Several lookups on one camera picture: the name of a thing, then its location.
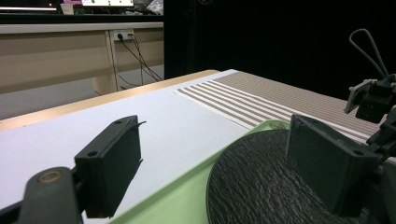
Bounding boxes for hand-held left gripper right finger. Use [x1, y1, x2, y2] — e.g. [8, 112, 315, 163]
[285, 114, 380, 218]

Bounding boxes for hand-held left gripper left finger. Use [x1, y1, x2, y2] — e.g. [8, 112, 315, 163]
[74, 115, 148, 219]

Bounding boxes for green plastic tray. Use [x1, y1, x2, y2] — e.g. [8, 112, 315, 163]
[106, 119, 293, 224]

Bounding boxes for dark round textured plate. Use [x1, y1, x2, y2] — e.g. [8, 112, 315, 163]
[205, 129, 375, 224]

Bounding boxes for white board sheet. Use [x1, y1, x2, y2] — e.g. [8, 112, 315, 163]
[0, 68, 250, 224]

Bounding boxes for striped woven placemat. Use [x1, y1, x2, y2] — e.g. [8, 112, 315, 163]
[173, 70, 396, 164]

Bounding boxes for beige wooden desk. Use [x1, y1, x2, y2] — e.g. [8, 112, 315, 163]
[0, 21, 165, 94]

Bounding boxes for black curtain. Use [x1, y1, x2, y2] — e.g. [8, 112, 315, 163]
[163, 0, 396, 101]

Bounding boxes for white power socket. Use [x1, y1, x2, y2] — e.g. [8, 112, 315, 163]
[113, 29, 134, 41]

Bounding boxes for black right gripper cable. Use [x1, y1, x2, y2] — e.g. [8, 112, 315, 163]
[348, 28, 390, 78]

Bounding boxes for black hanging cables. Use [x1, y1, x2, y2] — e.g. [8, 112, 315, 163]
[117, 33, 164, 91]

